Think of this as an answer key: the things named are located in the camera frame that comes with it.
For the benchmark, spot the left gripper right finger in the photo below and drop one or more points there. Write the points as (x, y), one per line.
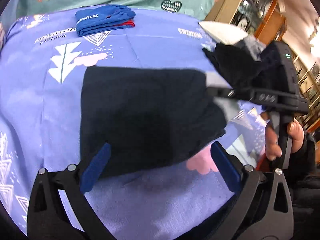
(262, 207)

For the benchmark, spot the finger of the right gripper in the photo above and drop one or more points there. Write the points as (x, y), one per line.
(238, 94)

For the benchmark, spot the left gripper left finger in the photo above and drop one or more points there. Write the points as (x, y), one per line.
(47, 218)

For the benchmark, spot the dark navy pants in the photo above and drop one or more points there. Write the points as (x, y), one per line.
(150, 118)

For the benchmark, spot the dark sleeved right forearm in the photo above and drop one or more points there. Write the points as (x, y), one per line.
(302, 178)

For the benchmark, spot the right hand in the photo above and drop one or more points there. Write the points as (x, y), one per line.
(295, 131)

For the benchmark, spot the dark clothes pile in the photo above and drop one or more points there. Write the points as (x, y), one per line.
(238, 67)

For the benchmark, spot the white pillow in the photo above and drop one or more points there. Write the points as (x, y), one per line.
(228, 34)

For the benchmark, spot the blue folded garment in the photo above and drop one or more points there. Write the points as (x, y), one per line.
(104, 18)

